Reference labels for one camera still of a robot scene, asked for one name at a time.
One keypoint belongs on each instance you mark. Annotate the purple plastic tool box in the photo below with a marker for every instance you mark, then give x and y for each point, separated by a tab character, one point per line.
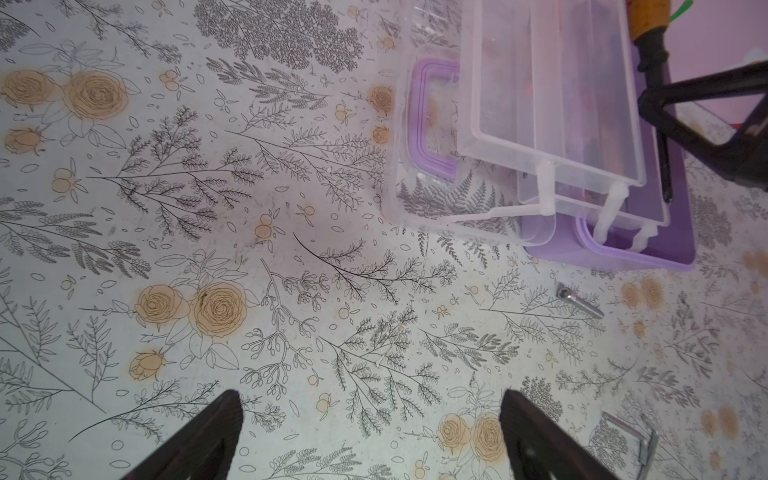
516	122

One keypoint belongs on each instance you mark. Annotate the small silver hex key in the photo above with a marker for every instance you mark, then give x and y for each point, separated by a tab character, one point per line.
648	440

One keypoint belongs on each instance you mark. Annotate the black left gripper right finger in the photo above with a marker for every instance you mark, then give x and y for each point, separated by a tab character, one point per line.
538	448

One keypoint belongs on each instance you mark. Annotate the wooden handle screwdriver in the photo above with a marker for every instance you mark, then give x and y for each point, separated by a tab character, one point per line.
648	21

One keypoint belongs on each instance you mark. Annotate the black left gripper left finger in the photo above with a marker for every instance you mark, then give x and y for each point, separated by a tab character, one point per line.
203	449

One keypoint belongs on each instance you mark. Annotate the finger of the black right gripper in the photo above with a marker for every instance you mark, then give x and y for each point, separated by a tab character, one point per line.
744	81
742	159

